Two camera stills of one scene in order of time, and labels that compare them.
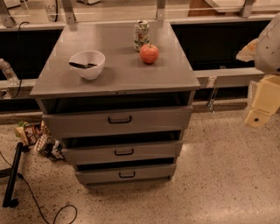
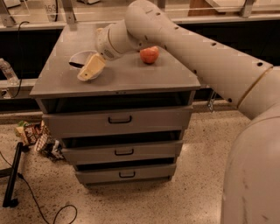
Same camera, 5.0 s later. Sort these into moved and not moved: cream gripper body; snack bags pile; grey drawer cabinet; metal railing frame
Moved: cream gripper body
Not moved: grey drawer cabinet; metal railing frame; snack bags pile
